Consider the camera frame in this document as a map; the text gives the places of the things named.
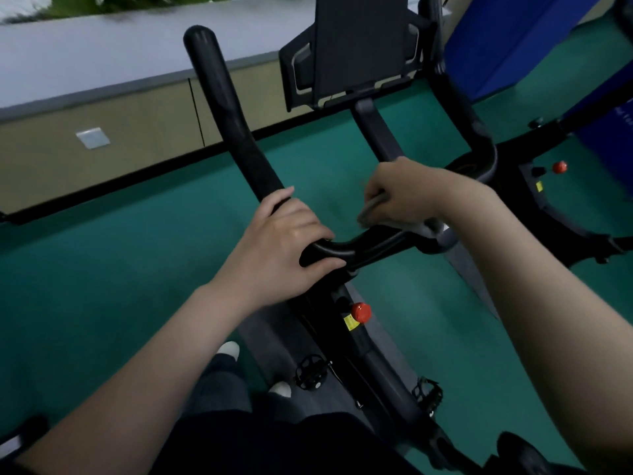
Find silver wall plate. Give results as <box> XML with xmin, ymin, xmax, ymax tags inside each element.
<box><xmin>75</xmin><ymin>126</ymin><xmax>111</xmax><ymax>151</ymax></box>

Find black neighbouring exercise bike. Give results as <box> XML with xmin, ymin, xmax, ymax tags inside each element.
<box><xmin>445</xmin><ymin>79</ymin><xmax>633</xmax><ymax>269</ymax></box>

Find black bike pedal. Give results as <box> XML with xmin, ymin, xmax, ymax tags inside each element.
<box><xmin>411</xmin><ymin>376</ymin><xmax>444</xmax><ymax>417</ymax></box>
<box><xmin>295</xmin><ymin>354</ymin><xmax>329</xmax><ymax>392</ymax></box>

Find person's right forearm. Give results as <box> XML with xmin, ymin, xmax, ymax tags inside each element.
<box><xmin>435</xmin><ymin>172</ymin><xmax>633</xmax><ymax>475</ymax></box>

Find grey cleaning cloth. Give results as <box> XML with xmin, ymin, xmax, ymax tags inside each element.
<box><xmin>356</xmin><ymin>192</ymin><xmax>459</xmax><ymax>254</ymax></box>

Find blue padded mat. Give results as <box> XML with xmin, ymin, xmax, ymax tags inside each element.
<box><xmin>563</xmin><ymin>58</ymin><xmax>633</xmax><ymax>194</ymax></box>
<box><xmin>443</xmin><ymin>0</ymin><xmax>607</xmax><ymax>103</ymax></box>

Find grey floor mat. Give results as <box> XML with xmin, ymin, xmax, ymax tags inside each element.
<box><xmin>236</xmin><ymin>241</ymin><xmax>499</xmax><ymax>443</ymax></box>

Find black tablet holder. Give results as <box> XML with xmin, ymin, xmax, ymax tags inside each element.
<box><xmin>278</xmin><ymin>0</ymin><xmax>436</xmax><ymax>113</ymax></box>

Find grey trousers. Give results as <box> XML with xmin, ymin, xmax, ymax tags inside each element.
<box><xmin>185</xmin><ymin>353</ymin><xmax>310</xmax><ymax>427</ymax></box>

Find black exercise bike handlebar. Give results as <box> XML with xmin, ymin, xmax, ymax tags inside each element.
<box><xmin>182</xmin><ymin>0</ymin><xmax>498</xmax><ymax>288</ymax></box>

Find black equipment part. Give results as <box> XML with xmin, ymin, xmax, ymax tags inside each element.
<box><xmin>0</xmin><ymin>414</ymin><xmax>51</xmax><ymax>463</ymax></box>

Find black shirt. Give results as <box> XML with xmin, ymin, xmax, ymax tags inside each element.
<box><xmin>147</xmin><ymin>409</ymin><xmax>423</xmax><ymax>475</ymax></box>

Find person's left hand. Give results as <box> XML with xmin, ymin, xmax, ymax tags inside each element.
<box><xmin>205</xmin><ymin>186</ymin><xmax>347</xmax><ymax>318</ymax></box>

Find person's right hand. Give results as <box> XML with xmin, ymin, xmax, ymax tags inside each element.
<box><xmin>356</xmin><ymin>156</ymin><xmax>450</xmax><ymax>229</ymax></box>

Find person's left forearm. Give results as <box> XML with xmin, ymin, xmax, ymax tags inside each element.
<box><xmin>14</xmin><ymin>284</ymin><xmax>250</xmax><ymax>475</ymax></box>

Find black exercise bike frame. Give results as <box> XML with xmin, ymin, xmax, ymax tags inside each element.
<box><xmin>289</xmin><ymin>272</ymin><xmax>488</xmax><ymax>475</ymax></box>

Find black bike saddle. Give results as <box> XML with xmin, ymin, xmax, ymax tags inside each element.
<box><xmin>487</xmin><ymin>431</ymin><xmax>589</xmax><ymax>475</ymax></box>

